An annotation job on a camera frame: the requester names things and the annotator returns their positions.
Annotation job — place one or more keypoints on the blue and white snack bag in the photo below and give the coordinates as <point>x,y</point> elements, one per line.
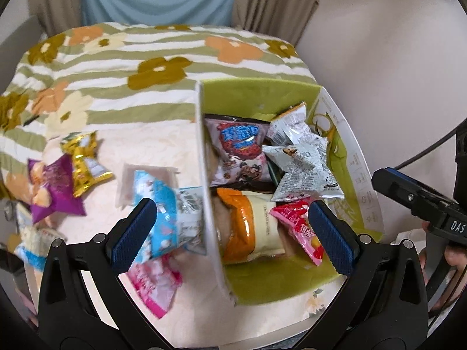
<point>31,237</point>

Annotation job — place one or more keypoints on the flower striped blanket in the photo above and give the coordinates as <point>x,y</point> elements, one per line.
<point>120,62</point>

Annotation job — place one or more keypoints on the person's right hand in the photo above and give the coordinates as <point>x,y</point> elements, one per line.
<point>456,257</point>

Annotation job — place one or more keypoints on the light blue snack bag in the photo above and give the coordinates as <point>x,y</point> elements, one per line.
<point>160,215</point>

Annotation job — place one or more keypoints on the green cardboard box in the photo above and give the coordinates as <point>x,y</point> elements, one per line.
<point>277,288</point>

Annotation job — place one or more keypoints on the beige curtain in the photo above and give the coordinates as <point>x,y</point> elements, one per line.
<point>277,3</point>
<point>54,2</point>

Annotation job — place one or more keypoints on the gold snack bag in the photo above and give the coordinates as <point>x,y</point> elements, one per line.
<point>85,160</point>

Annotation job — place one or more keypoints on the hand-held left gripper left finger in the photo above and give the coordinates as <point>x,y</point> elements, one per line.
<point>135,237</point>

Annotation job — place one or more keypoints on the orange and cream snack bag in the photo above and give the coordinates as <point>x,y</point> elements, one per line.
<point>251,226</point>

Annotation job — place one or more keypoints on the silver snack bag orange edge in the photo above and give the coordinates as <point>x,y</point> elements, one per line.
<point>288,127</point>

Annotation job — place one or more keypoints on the red snack bag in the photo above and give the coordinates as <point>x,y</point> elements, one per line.
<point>299,226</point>

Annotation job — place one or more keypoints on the clear plastic packet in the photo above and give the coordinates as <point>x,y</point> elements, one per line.
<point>126,186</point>

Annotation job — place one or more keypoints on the pale purple snack bag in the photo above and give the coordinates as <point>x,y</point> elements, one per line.
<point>239,149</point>

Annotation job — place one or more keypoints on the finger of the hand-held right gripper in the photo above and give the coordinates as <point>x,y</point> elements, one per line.
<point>405,189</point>

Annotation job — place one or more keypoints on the pink snack bag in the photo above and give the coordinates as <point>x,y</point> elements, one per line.
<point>153,284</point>

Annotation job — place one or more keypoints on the grey headboard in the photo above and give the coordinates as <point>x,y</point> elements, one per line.
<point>16,40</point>

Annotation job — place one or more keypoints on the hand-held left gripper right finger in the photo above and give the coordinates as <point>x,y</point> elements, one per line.
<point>332,240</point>

